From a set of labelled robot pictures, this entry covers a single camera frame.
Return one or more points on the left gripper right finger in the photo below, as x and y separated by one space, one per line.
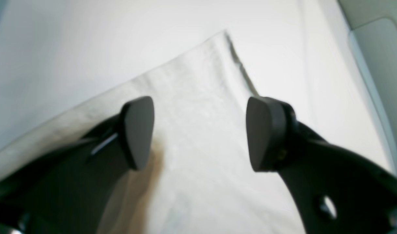
336 191

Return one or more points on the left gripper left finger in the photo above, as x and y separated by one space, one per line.
66 190

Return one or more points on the light grey t-shirt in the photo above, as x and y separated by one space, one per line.
199 179

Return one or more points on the grey bin at corner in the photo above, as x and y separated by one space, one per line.
373 39

